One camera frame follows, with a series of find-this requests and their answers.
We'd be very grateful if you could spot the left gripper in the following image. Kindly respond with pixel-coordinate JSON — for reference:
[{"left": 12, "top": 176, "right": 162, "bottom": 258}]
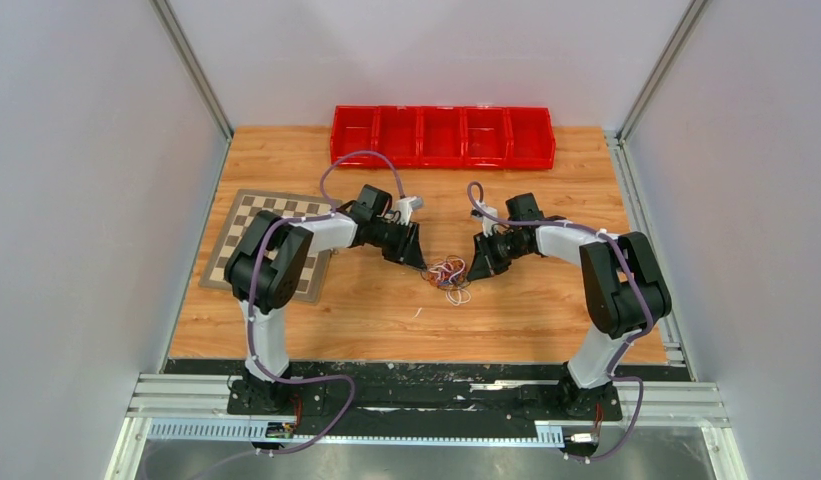
[{"left": 369, "top": 219, "right": 428, "bottom": 272}]

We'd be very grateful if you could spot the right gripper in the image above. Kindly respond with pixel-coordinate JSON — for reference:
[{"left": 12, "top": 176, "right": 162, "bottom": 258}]
[{"left": 467, "top": 229, "right": 529, "bottom": 282}]

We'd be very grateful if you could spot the white wire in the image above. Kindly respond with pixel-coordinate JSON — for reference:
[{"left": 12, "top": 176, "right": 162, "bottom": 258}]
[{"left": 427, "top": 259, "right": 472, "bottom": 307}]

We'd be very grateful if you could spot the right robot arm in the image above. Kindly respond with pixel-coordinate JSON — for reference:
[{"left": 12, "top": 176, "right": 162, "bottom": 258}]
[{"left": 466, "top": 182, "right": 672, "bottom": 418}]

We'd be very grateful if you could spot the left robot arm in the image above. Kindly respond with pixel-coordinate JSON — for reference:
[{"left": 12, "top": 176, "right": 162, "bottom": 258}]
[{"left": 224, "top": 185, "right": 427, "bottom": 414}]

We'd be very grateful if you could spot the red bin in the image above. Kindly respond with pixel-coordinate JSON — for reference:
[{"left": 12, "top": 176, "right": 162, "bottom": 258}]
[
  {"left": 376, "top": 105, "right": 419, "bottom": 168},
  {"left": 420, "top": 107, "right": 464, "bottom": 169},
  {"left": 507, "top": 107, "right": 556, "bottom": 170},
  {"left": 464, "top": 107, "right": 509, "bottom": 170},
  {"left": 330, "top": 105, "right": 377, "bottom": 163}
]

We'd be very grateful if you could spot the checkered chessboard mat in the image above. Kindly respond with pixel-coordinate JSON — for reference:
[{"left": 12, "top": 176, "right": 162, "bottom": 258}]
[{"left": 199, "top": 189, "right": 332, "bottom": 304}]

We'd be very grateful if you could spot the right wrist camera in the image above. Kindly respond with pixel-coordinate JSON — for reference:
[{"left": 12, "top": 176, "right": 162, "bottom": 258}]
[{"left": 470, "top": 202, "right": 499, "bottom": 237}]

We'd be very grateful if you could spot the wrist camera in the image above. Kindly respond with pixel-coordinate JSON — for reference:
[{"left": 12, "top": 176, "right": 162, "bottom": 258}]
[
  {"left": 393, "top": 196, "right": 424, "bottom": 225},
  {"left": 470, "top": 202, "right": 499, "bottom": 237}
]

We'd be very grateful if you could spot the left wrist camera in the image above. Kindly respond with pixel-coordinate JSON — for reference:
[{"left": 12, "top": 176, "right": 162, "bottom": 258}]
[{"left": 393, "top": 196, "right": 424, "bottom": 225}]

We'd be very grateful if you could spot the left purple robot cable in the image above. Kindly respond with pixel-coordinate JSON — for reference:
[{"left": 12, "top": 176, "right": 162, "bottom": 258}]
[{"left": 244, "top": 150, "right": 409, "bottom": 458}]

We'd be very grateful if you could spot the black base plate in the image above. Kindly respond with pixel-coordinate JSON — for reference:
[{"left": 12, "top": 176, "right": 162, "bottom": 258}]
[{"left": 163, "top": 358, "right": 692, "bottom": 440}]

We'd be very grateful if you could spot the aluminium front rail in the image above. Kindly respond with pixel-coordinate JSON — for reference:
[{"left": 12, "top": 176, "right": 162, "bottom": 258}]
[{"left": 127, "top": 374, "right": 730, "bottom": 448}]

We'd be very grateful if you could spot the right aluminium frame post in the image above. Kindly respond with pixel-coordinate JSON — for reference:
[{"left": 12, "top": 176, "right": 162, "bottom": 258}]
[{"left": 616, "top": 0, "right": 711, "bottom": 144}]

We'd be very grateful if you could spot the aluminium frame post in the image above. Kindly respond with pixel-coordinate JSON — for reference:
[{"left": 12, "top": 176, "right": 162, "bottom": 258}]
[
  {"left": 150, "top": 0, "right": 234, "bottom": 144},
  {"left": 616, "top": 0, "right": 711, "bottom": 144}
]

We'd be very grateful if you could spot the left aluminium frame post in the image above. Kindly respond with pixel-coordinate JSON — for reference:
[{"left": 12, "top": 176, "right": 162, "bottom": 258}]
[{"left": 150, "top": 0, "right": 234, "bottom": 144}]

